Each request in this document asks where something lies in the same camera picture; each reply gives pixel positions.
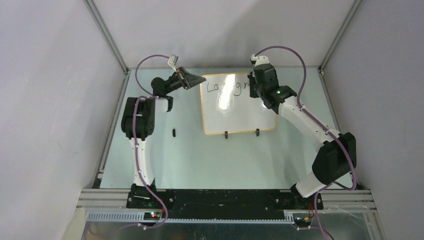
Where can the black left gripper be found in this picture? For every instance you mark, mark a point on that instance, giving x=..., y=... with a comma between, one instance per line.
x=191, y=80

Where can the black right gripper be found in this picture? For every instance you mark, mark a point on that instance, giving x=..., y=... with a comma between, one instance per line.
x=255, y=79

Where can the yellow framed whiteboard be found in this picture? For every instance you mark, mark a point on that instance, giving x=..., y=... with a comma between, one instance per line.
x=227, y=107

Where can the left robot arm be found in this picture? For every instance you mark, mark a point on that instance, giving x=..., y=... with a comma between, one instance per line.
x=138, y=124

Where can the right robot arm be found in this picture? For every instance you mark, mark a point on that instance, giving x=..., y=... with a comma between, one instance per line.
x=336, y=152

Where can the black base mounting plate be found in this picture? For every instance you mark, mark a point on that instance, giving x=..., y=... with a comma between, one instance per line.
x=221, y=204

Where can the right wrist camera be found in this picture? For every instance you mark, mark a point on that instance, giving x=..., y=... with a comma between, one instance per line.
x=258, y=60

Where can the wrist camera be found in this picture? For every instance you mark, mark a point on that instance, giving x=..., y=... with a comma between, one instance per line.
x=258, y=60
x=172, y=60

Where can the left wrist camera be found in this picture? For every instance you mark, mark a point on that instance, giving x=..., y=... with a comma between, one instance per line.
x=172, y=60

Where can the aluminium frame rail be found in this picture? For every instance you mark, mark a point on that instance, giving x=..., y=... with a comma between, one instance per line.
x=114, y=107

